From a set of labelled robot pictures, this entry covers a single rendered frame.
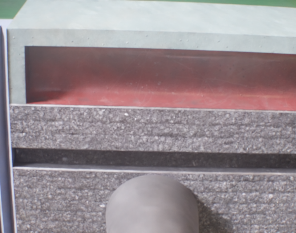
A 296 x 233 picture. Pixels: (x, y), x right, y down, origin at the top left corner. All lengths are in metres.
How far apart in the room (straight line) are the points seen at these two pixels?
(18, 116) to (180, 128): 0.13
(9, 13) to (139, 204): 0.25
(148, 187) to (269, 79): 0.14
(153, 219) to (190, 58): 0.14
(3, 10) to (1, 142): 0.17
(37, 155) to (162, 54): 0.14
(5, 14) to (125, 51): 0.16
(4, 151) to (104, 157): 0.09
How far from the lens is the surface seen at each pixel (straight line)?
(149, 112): 0.52
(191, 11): 0.57
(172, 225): 0.49
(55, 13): 0.56
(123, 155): 0.55
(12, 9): 0.66
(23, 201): 0.57
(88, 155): 0.55
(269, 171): 0.56
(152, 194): 0.52
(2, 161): 0.56
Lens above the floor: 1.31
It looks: 68 degrees down
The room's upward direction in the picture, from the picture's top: 177 degrees clockwise
